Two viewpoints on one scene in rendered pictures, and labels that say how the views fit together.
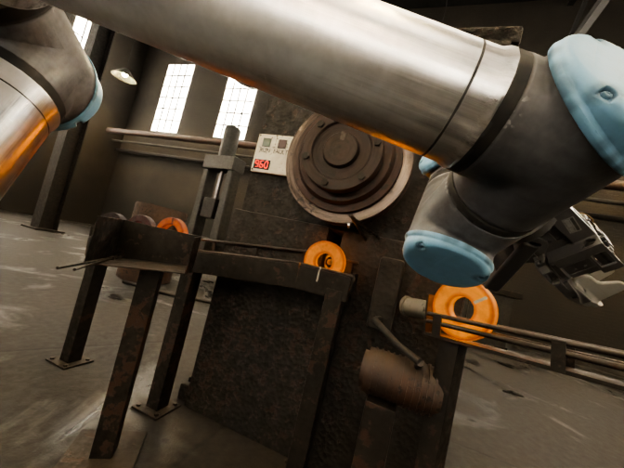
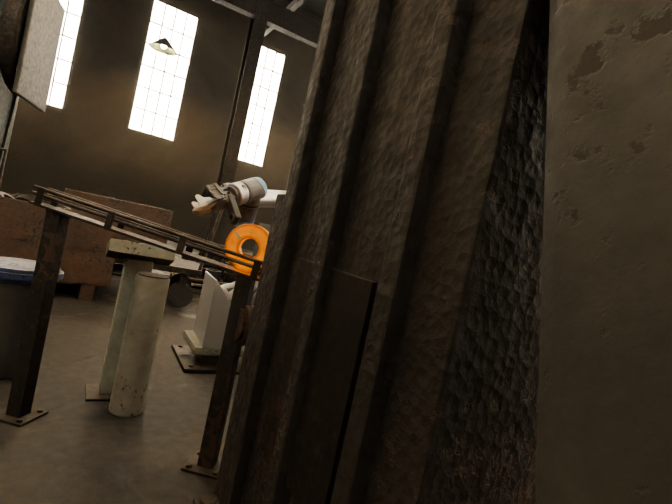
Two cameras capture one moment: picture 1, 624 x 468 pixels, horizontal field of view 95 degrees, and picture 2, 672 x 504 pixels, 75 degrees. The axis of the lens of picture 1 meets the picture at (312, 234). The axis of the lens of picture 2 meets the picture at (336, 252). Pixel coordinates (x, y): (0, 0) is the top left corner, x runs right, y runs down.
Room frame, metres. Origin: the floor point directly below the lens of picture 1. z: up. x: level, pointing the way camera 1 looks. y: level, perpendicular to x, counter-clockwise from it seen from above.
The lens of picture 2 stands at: (1.84, -1.30, 0.78)
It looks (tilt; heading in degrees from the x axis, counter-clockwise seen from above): 1 degrees down; 131
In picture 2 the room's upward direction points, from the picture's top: 12 degrees clockwise
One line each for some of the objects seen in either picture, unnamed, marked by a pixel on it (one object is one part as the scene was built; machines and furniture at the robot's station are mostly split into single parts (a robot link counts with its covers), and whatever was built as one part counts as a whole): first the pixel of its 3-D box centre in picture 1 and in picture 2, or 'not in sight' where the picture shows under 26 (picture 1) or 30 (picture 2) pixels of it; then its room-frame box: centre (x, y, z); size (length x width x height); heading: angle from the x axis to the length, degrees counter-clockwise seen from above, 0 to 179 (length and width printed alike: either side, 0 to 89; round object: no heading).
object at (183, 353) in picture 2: not in sight; (216, 354); (-0.12, 0.18, 0.04); 0.40 x 0.40 x 0.08; 70
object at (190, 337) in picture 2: not in sight; (218, 343); (-0.12, 0.18, 0.10); 0.32 x 0.32 x 0.04; 70
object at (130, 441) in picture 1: (126, 337); not in sight; (0.94, 0.50, 0.36); 0.26 x 0.20 x 0.72; 106
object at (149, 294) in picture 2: not in sight; (139, 342); (0.29, -0.48, 0.26); 0.12 x 0.12 x 0.52
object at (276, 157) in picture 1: (280, 155); not in sight; (1.26, 0.22, 1.15); 0.26 x 0.02 x 0.18; 71
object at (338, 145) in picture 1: (341, 151); not in sight; (0.96, -0.03, 1.11); 0.28 x 0.06 x 0.28; 71
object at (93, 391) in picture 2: not in sight; (127, 318); (0.13, -0.47, 0.31); 0.24 x 0.16 x 0.62; 71
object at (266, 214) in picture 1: (353, 238); (511, 238); (1.45, -0.21, 0.88); 1.08 x 0.73 x 1.76; 71
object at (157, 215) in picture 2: not in sight; (112, 231); (-3.24, 0.80, 0.38); 1.03 x 0.83 x 0.75; 74
